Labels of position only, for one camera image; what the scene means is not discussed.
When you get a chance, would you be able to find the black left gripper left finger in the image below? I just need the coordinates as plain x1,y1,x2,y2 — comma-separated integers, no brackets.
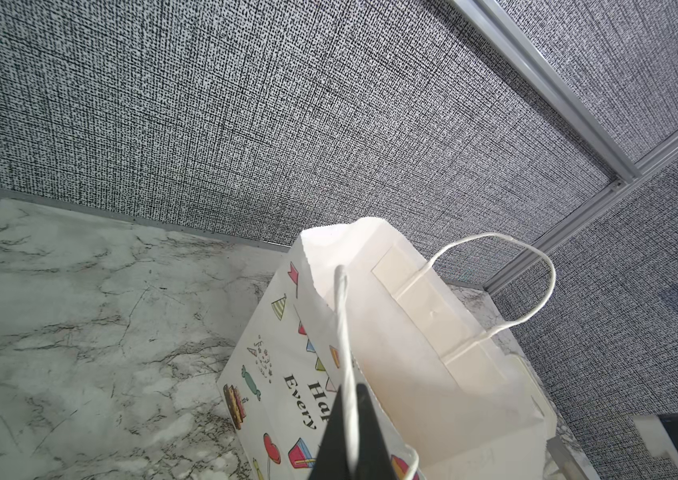
308,393,351,480

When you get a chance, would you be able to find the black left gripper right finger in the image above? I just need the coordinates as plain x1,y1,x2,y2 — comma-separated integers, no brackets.
354,384,396,480

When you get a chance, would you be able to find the white paper gift bag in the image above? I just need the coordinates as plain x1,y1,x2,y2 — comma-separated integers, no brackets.
217,217,554,479

